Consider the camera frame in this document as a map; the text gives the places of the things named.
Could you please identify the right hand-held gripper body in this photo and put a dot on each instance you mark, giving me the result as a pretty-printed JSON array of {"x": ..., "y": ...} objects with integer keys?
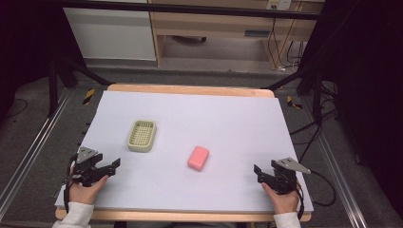
[{"x": 286, "y": 175}]

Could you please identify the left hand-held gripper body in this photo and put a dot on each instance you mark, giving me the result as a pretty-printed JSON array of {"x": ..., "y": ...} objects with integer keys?
[{"x": 87, "y": 166}]

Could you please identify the person's left hand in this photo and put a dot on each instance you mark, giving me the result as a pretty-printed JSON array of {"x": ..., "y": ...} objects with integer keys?
[{"x": 85, "y": 191}]

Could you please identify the person's right hand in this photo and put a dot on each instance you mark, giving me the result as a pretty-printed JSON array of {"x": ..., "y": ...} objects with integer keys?
[{"x": 283, "y": 201}]

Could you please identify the beige soap dish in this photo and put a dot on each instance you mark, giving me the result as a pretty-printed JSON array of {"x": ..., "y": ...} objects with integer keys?
[{"x": 142, "y": 135}]

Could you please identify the pink soap bar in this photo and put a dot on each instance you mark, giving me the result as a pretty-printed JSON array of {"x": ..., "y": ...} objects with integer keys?
[{"x": 198, "y": 158}]

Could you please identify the yellow black floor tape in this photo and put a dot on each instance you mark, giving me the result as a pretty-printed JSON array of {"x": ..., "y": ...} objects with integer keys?
[
  {"x": 294, "y": 103},
  {"x": 89, "y": 96}
]

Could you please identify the white foam board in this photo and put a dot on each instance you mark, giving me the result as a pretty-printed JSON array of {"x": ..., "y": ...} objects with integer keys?
[{"x": 202, "y": 126}]

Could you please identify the black metal stand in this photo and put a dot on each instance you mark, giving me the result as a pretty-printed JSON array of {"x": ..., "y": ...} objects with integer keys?
[
  {"x": 316, "y": 91},
  {"x": 53, "y": 85}
]

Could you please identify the wooden table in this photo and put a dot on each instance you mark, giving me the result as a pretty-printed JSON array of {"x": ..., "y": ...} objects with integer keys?
[{"x": 190, "y": 89}]

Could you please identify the black curtain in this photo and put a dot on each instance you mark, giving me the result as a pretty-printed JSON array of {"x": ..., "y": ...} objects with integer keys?
[
  {"x": 28, "y": 41},
  {"x": 364, "y": 79}
]

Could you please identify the white cabinet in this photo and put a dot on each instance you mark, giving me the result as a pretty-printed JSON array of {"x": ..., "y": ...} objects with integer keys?
[{"x": 111, "y": 33}]

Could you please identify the light wooden desk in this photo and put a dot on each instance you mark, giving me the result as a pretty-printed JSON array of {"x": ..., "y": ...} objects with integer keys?
[{"x": 215, "y": 22}]

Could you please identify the white power strip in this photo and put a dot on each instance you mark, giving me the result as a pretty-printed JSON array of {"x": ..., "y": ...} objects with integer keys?
[{"x": 278, "y": 4}]

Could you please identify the metal floor rail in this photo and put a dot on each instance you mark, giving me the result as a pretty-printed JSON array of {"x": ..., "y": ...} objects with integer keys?
[
  {"x": 31, "y": 152},
  {"x": 335, "y": 177}
]

